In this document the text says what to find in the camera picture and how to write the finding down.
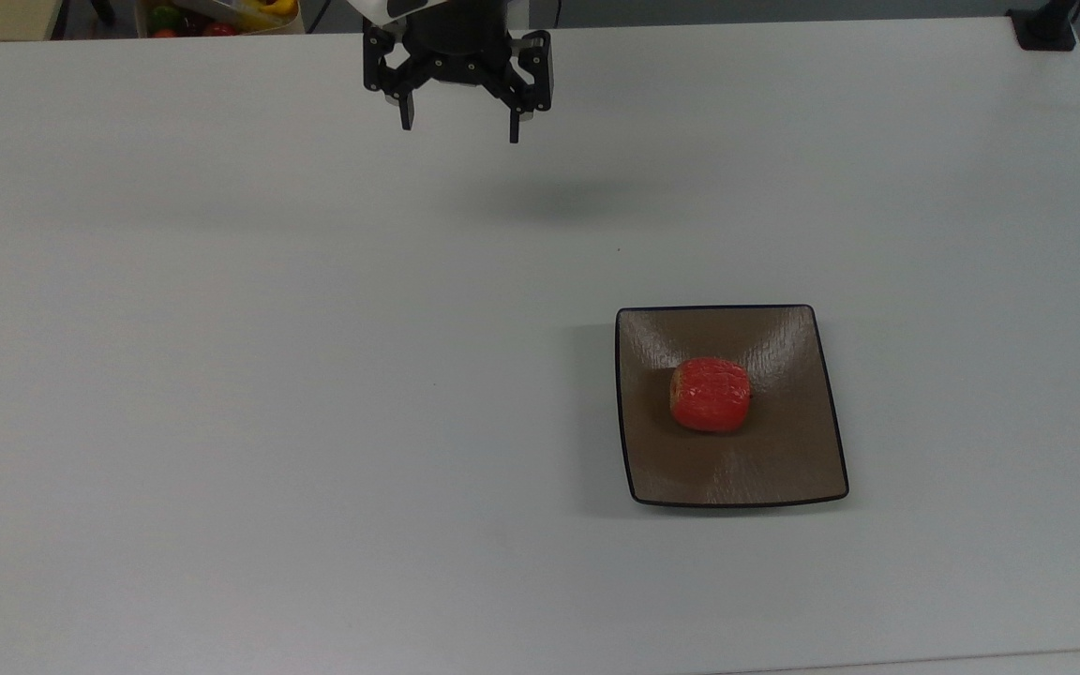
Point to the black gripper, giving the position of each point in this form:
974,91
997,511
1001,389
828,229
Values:
456,42

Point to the black table clamp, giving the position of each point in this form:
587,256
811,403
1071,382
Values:
1044,26

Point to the red apple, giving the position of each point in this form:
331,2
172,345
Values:
711,394

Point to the red toy fruit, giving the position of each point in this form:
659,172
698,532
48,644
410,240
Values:
219,29

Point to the yellow toy fruit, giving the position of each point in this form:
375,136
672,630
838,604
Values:
270,9

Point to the green toy fruit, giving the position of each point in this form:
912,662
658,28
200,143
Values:
163,18

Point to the cardboard box of fruit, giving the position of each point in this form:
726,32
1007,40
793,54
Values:
221,19

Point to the square brown ceramic plate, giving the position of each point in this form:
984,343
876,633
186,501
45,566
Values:
729,459

